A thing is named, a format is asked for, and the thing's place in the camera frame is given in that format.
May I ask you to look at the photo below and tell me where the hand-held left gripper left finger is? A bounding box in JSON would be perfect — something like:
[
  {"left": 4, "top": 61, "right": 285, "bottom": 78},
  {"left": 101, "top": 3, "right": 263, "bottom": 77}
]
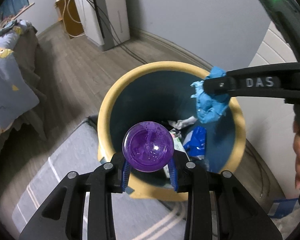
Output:
[{"left": 19, "top": 152, "right": 130, "bottom": 240}]

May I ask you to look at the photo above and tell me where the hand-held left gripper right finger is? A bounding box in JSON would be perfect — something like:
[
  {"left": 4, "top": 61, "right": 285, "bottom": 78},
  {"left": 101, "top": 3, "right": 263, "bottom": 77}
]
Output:
[{"left": 169, "top": 151, "right": 283, "bottom": 240}]

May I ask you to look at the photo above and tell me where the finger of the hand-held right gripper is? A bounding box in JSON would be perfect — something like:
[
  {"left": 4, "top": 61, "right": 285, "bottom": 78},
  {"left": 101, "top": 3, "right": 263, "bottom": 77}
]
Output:
[{"left": 202, "top": 62, "right": 300, "bottom": 104}]

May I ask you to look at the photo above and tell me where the green and white box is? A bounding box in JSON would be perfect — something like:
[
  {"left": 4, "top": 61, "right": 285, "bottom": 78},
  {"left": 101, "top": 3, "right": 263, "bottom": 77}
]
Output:
[{"left": 171, "top": 130, "right": 188, "bottom": 155}]

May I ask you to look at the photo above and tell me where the purple plastic bottle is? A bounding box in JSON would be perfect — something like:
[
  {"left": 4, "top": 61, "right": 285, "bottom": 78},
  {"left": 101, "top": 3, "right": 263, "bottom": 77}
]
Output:
[{"left": 122, "top": 121, "right": 175, "bottom": 172}]

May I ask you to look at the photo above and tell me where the blue wipes packet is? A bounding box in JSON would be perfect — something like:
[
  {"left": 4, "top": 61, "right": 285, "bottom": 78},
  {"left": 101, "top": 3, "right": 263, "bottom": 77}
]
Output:
[{"left": 182, "top": 126, "right": 207, "bottom": 160}]

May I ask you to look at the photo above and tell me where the blue glove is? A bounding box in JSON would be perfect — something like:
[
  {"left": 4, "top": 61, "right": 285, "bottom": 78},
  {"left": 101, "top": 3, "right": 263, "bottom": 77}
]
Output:
[{"left": 191, "top": 66, "right": 229, "bottom": 124}]

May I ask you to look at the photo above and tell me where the white plastic bag wad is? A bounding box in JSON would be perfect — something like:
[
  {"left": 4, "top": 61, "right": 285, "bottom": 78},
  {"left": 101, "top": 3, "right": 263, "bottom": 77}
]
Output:
[{"left": 174, "top": 116, "right": 198, "bottom": 130}]

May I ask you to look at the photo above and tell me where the yellow-rimmed teal trash bin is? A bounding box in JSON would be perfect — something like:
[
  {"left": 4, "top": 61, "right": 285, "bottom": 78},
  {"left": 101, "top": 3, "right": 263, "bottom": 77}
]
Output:
[{"left": 97, "top": 61, "right": 247, "bottom": 202}]

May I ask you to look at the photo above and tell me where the white panelled cabinet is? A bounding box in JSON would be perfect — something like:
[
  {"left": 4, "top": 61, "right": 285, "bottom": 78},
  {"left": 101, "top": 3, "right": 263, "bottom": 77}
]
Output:
[{"left": 247, "top": 21, "right": 300, "bottom": 67}]

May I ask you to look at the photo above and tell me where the blue flat box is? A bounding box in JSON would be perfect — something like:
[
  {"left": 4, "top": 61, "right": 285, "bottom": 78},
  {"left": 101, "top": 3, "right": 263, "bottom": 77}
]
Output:
[{"left": 269, "top": 197, "right": 300, "bottom": 218}]

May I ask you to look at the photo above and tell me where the white fluffy rug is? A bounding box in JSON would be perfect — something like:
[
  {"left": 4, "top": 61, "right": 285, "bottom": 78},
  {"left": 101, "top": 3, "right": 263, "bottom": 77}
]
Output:
[{"left": 265, "top": 205, "right": 300, "bottom": 240}]

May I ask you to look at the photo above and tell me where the white air purifier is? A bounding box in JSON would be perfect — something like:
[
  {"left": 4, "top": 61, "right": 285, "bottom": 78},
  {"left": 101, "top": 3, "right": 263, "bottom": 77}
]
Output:
[{"left": 72, "top": 0, "right": 130, "bottom": 52}]

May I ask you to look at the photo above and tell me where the blue printed duvet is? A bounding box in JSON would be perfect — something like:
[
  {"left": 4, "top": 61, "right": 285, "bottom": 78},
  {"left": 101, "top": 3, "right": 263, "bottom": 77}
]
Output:
[{"left": 0, "top": 19, "right": 40, "bottom": 135}]

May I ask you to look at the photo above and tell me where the wooden cabinet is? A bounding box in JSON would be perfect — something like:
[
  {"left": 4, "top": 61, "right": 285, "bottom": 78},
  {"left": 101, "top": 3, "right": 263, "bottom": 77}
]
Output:
[{"left": 55, "top": 0, "right": 86, "bottom": 39}]

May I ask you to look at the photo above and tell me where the black cable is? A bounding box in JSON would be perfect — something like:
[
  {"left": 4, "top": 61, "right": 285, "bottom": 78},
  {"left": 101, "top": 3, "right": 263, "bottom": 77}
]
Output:
[{"left": 75, "top": 0, "right": 150, "bottom": 65}]

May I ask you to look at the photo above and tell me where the pale yellow cable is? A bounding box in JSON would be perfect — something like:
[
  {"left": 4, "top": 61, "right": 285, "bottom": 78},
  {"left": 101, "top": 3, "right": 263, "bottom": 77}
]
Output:
[{"left": 62, "top": 0, "right": 87, "bottom": 38}]

